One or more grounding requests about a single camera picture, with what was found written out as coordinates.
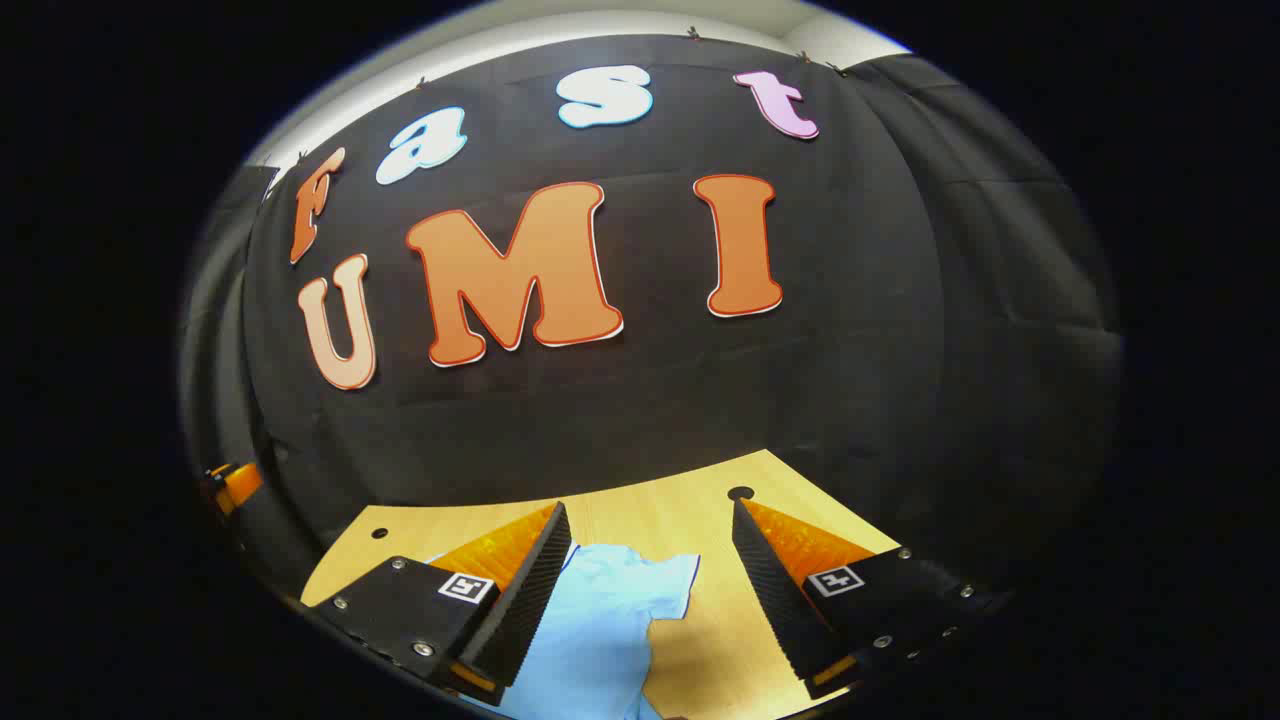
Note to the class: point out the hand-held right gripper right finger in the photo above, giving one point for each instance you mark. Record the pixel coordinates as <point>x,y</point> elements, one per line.
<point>770,590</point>

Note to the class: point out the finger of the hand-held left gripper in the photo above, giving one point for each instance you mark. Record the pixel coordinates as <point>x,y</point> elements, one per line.
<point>240,485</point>

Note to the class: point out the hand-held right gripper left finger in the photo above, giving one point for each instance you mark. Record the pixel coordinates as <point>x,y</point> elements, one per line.
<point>530,600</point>

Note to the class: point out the light blue T-shirt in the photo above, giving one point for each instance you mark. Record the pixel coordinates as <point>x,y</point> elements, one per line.
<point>600,630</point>

